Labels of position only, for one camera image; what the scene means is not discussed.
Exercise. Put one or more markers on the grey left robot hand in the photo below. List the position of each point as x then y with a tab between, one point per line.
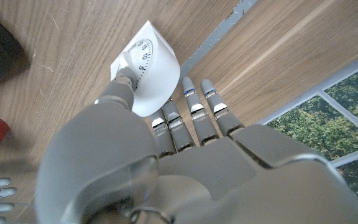
216	180

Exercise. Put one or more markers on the white kitchen timer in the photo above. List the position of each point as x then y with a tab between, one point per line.
160	71

